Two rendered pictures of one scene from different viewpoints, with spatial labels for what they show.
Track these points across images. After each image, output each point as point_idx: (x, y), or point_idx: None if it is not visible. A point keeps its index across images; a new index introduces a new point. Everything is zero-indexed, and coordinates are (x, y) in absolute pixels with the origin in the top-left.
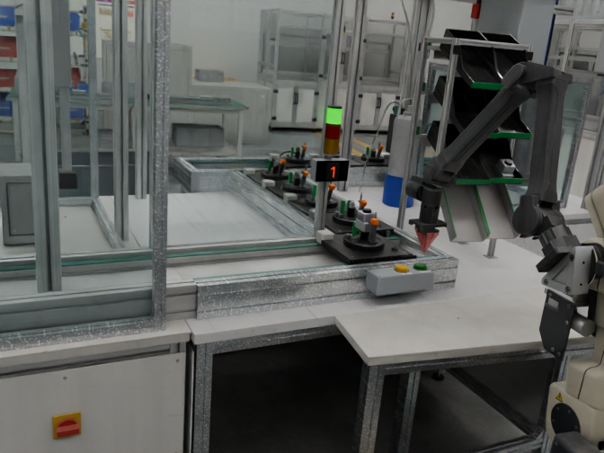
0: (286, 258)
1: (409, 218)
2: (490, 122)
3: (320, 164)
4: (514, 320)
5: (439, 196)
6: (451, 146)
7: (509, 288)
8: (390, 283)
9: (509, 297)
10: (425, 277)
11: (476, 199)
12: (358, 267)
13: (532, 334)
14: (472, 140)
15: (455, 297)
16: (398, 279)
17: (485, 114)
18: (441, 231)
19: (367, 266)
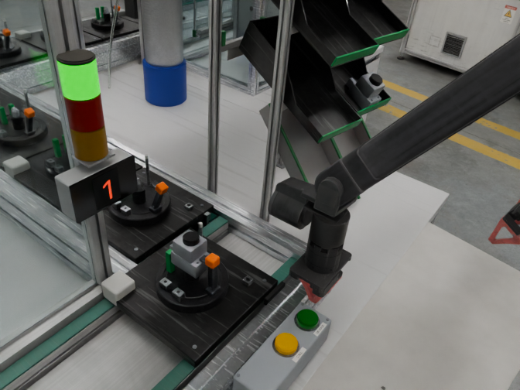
0: (60, 368)
1: (195, 128)
2: (496, 105)
3: (78, 189)
4: (444, 349)
5: (347, 227)
6: (381, 145)
7: (388, 257)
8: (281, 389)
9: (401, 282)
10: (321, 336)
11: (331, 142)
12: (214, 373)
13: (486, 381)
14: (440, 140)
15: (346, 319)
16: (291, 374)
17: (484, 86)
18: (245, 145)
19: (227, 360)
